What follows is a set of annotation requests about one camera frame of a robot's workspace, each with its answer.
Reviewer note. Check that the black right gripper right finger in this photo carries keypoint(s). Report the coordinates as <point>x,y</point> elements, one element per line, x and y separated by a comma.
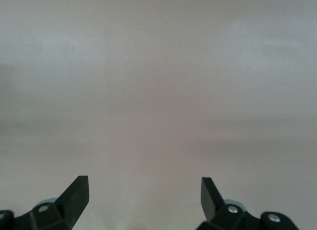
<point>218,215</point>

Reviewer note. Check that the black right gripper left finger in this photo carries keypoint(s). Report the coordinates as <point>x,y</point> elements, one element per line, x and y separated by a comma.
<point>62,210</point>

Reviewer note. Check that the table cover sheet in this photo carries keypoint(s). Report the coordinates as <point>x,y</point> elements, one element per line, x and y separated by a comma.
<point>158,91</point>

